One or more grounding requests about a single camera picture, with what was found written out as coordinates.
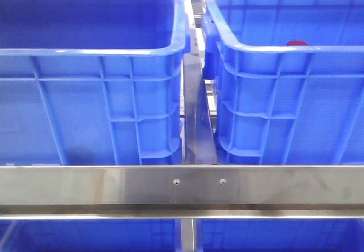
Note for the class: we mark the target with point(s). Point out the red round button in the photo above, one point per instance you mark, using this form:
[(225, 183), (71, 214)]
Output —
[(297, 43)]

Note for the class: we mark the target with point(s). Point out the large blue bin left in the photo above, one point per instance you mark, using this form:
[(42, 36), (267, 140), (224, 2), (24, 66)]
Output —
[(91, 82)]

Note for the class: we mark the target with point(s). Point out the large blue bin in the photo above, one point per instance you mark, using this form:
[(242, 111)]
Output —
[(286, 105), (91, 82)]

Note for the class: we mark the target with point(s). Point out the large blue bin right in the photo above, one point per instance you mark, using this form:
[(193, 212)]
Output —
[(286, 105)]

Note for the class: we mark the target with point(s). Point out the blue bin lower right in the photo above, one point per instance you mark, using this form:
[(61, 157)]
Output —
[(281, 234)]

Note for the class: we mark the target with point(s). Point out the blue bin lower left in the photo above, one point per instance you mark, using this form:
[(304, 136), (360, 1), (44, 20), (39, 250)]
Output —
[(93, 235)]

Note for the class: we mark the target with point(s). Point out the steel divider rail centre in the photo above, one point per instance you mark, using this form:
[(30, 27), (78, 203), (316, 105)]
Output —
[(200, 148)]

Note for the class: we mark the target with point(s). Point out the stainless steel front rail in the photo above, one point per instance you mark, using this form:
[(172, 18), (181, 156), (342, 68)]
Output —
[(194, 191)]

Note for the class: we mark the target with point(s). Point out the steel vertical post lower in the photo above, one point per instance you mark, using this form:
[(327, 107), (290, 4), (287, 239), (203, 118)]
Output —
[(188, 235)]

